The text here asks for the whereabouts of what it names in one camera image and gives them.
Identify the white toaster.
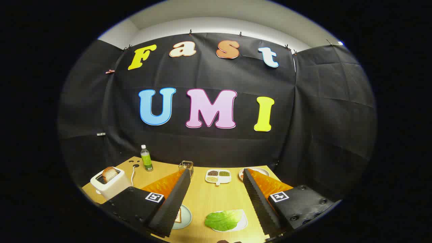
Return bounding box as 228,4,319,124
90,166,133,200

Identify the metal wire cutlery holder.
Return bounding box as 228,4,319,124
179,161,194,178

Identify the white leaf-shaped plate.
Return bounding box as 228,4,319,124
211,210,248,232

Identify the toasted bread slice brown crust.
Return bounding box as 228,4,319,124
102,166,119,183

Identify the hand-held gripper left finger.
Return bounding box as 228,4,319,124
100,169,191,238

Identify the green lettuce leaf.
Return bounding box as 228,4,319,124
205,210,244,232

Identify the pale green plate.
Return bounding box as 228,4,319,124
171,204,192,230

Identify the black backdrop cloth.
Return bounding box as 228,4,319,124
57,32,377,199

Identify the white toaster cable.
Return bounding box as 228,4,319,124
130,164,140,187

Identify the white round plate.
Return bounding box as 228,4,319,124
239,167,270,181

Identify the green label water bottle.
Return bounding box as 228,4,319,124
140,145,154,172

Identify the white divided dish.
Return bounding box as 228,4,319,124
205,169,232,186

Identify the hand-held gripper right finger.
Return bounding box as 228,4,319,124
242,168,335,237

